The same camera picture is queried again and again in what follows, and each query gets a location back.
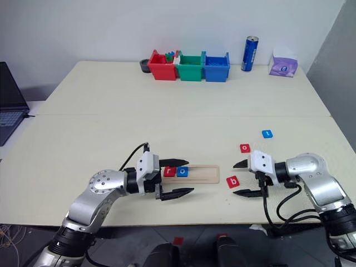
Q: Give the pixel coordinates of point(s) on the blue drink can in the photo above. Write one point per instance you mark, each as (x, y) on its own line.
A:
(249, 55)

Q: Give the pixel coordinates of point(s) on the black tape roll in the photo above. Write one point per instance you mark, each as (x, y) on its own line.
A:
(144, 66)

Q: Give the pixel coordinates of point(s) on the blue letter t block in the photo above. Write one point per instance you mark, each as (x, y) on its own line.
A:
(264, 136)

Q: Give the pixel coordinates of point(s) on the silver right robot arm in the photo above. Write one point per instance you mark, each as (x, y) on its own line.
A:
(320, 189)

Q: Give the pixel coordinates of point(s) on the green toy brick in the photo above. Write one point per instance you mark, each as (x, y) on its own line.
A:
(169, 57)

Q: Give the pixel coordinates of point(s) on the red letter b block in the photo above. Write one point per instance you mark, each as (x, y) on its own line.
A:
(229, 185)

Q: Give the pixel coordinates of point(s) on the red letter r block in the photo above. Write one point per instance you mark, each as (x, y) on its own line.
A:
(167, 173)

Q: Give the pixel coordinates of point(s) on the dark laptop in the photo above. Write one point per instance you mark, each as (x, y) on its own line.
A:
(11, 94)

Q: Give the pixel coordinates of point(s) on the blue plastic bin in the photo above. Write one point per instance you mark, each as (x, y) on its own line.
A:
(215, 73)

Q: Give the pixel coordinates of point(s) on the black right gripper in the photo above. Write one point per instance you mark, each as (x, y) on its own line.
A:
(263, 180)

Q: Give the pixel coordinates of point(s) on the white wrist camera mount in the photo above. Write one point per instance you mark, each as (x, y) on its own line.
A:
(261, 161)
(147, 164)

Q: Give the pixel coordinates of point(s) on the red letter o block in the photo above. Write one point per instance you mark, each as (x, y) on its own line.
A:
(242, 150)

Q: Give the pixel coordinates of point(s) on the purple tissue box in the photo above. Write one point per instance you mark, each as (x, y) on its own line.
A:
(282, 68)

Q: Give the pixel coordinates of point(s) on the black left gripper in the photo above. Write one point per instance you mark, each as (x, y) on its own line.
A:
(151, 185)

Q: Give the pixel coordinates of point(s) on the red plastic bin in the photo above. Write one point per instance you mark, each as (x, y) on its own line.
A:
(162, 71)

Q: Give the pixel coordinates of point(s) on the long wooden letter tray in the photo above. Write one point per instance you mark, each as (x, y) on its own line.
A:
(203, 173)

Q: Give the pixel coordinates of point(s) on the dark rounded shape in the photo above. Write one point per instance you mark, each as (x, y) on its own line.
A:
(162, 256)
(228, 253)

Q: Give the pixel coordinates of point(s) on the small red floor piece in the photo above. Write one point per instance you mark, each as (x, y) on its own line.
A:
(222, 236)

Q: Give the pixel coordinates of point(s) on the red block on floor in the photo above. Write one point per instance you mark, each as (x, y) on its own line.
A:
(178, 240)

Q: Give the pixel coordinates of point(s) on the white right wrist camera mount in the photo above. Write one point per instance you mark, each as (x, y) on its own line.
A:
(261, 161)

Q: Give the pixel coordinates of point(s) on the blue letter o block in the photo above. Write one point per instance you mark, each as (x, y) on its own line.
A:
(185, 174)

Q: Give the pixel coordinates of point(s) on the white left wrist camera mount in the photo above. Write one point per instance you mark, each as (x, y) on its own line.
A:
(147, 164)

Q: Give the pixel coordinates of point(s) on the green plastic bin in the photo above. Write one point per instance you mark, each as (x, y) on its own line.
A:
(189, 73)

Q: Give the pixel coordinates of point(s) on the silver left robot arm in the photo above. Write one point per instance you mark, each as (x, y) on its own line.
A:
(103, 183)

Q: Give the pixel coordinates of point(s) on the white floor scrap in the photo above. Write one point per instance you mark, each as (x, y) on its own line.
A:
(258, 227)

